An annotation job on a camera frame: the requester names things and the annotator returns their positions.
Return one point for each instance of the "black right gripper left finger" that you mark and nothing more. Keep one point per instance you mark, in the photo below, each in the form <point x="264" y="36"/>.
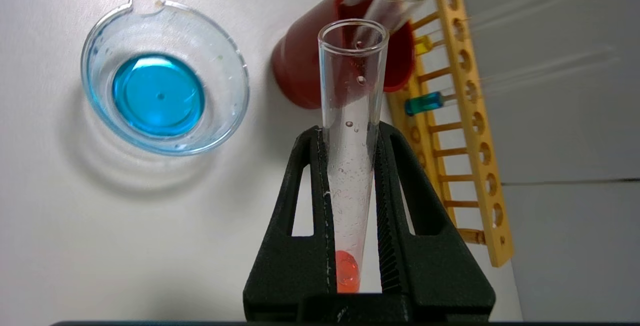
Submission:
<point x="290" y="256"/>

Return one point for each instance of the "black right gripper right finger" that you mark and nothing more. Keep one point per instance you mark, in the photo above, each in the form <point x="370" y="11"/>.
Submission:
<point x="435" y="266"/>

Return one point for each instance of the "test tube with red pigment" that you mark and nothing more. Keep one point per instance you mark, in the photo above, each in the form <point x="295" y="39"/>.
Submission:
<point x="352" y="166"/>

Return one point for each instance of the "wooden test tube rack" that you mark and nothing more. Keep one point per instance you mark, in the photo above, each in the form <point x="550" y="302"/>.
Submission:
<point x="495" y="236"/>

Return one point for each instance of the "test tube with teal pigment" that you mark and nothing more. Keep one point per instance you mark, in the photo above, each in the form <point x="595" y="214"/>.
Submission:
<point x="425" y="103"/>

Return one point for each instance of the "test tube with yellow pigment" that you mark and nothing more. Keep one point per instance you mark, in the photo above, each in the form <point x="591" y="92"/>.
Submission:
<point x="422" y="45"/>

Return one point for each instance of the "red plastic cup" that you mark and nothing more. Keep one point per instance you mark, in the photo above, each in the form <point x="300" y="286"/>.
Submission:
<point x="300" y="65"/>

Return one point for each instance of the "clear glass beaker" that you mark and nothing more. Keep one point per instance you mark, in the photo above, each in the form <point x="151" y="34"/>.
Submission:
<point x="160" y="95"/>

